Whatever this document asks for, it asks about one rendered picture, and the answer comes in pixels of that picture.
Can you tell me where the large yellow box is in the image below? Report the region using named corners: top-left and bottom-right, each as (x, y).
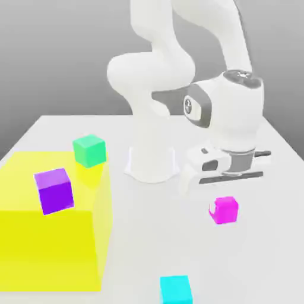
top-left (0, 150), bottom-right (113, 292)

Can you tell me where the small cyan cube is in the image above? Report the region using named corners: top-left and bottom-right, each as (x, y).
top-left (159, 275), bottom-right (194, 304)

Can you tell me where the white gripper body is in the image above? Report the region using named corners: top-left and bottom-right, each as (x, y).
top-left (182, 163), bottom-right (265, 195)

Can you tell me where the small magenta cube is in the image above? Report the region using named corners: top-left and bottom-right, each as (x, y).
top-left (208, 196), bottom-right (239, 226)

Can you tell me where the small green cube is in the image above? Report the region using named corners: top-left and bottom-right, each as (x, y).
top-left (72, 134), bottom-right (107, 169)

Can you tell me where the small purple cube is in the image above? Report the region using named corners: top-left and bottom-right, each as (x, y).
top-left (33, 167), bottom-right (75, 216)

